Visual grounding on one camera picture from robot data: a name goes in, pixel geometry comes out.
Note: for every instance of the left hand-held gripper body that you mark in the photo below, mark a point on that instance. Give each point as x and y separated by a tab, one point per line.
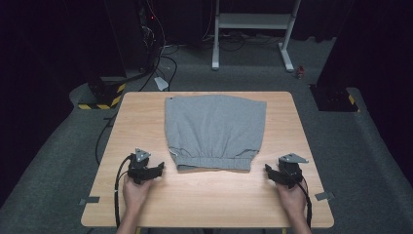
139	169

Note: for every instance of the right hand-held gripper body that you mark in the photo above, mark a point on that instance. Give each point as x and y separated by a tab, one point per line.
290	171

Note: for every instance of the grey shorts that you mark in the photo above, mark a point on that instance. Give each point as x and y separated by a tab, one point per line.
214	130

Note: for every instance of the person's left hand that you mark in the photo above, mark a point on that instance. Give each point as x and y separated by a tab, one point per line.
134	193

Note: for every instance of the person's right hand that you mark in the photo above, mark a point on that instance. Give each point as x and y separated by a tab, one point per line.
292	198

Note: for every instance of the grey tape strip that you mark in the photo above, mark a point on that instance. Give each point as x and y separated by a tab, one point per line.
324	196
90	200

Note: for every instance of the black yellow striped stand base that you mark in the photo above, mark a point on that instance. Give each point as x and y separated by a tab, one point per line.
104	99

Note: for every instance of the black stand base yellow mark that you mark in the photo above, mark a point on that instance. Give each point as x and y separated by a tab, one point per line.
334	99

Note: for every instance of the white metal stand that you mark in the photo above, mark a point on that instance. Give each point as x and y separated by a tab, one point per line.
253	21

